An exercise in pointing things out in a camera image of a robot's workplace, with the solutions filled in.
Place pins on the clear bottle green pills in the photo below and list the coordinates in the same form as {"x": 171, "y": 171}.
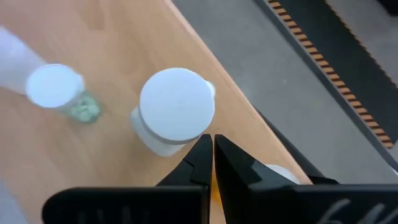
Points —
{"x": 54, "y": 85}

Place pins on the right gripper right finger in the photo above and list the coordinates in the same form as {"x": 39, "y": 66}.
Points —
{"x": 280, "y": 205}

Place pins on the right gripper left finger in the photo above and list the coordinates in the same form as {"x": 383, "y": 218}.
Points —
{"x": 140, "y": 205}

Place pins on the plain white pill bottle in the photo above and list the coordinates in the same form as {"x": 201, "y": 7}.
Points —
{"x": 177, "y": 105}

